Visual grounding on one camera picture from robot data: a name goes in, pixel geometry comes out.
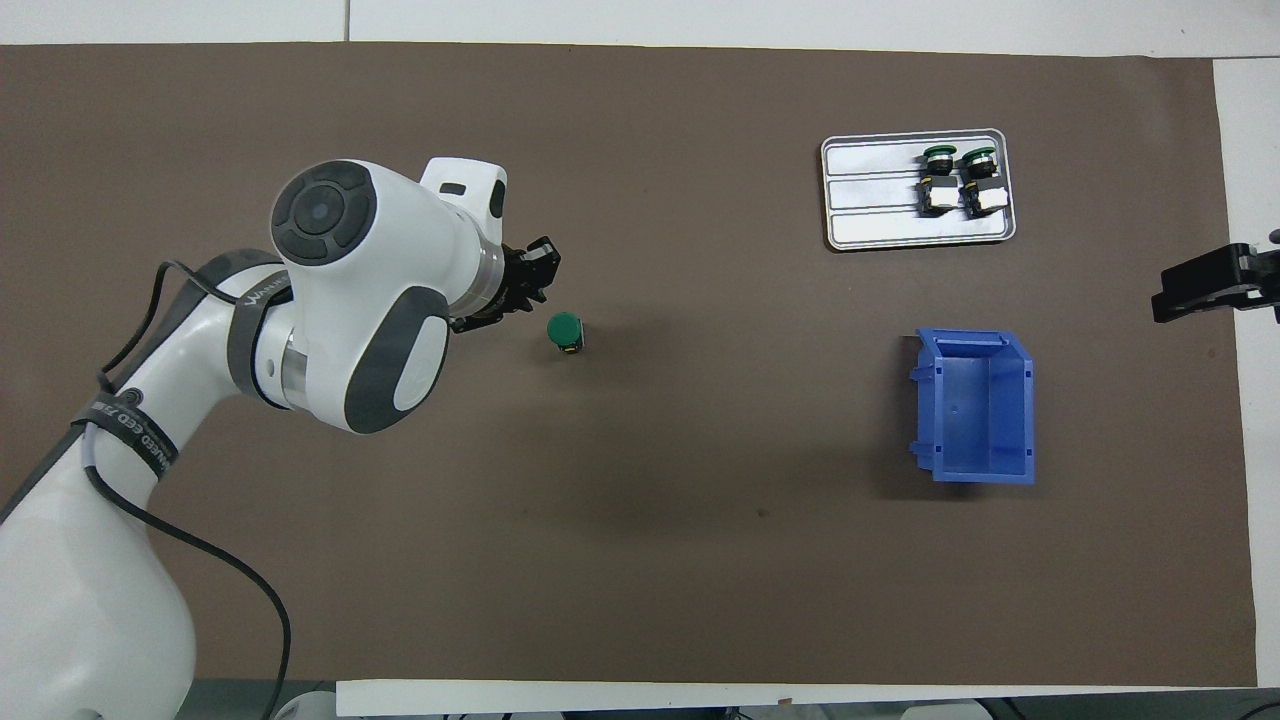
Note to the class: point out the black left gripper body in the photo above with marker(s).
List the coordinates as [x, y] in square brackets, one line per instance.
[515, 280]

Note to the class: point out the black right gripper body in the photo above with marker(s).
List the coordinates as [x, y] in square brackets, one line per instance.
[1265, 272]

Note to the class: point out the green push button switch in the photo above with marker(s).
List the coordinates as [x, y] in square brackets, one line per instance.
[565, 330]
[982, 185]
[937, 185]

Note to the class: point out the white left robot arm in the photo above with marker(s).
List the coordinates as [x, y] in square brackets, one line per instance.
[350, 300]

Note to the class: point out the blue plastic bin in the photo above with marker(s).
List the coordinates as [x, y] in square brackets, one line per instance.
[985, 410]

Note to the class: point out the brown table mat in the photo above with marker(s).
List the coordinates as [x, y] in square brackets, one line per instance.
[700, 550]

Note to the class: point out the silver metal tray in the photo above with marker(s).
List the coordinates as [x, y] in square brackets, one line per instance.
[870, 190]

